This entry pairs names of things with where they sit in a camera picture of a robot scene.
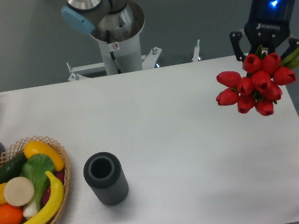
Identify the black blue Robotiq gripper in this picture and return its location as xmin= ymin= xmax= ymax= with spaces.
xmin=229 ymin=0 xmax=299 ymax=61

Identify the red tulip bouquet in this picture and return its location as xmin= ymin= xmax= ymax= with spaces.
xmin=215 ymin=46 xmax=299 ymax=117

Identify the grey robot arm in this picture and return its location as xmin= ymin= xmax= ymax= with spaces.
xmin=61 ymin=0 xmax=299 ymax=75

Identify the dark grey ribbed vase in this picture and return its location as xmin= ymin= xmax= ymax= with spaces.
xmin=83 ymin=152 xmax=129 ymax=206

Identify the dark red vegetable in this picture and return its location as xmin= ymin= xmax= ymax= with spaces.
xmin=41 ymin=170 xmax=65 ymax=207

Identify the yellow squash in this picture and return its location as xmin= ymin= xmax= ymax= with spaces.
xmin=23 ymin=140 xmax=65 ymax=172

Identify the yellow banana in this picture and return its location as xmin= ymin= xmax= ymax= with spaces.
xmin=23 ymin=171 xmax=64 ymax=224

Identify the green bok choy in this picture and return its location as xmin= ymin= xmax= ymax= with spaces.
xmin=20 ymin=154 xmax=55 ymax=219

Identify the woven wicker basket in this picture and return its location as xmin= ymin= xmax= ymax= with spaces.
xmin=0 ymin=136 xmax=71 ymax=224

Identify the green cucumber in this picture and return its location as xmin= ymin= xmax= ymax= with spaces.
xmin=0 ymin=153 xmax=27 ymax=184

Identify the beige round disc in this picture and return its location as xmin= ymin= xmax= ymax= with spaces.
xmin=3 ymin=176 xmax=35 ymax=206

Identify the orange fruit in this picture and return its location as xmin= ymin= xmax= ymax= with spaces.
xmin=0 ymin=203 xmax=23 ymax=224

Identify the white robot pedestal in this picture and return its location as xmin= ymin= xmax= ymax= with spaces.
xmin=98 ymin=35 xmax=143 ymax=76

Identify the white metal base frame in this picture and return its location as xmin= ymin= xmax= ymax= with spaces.
xmin=67 ymin=39 xmax=202 ymax=81

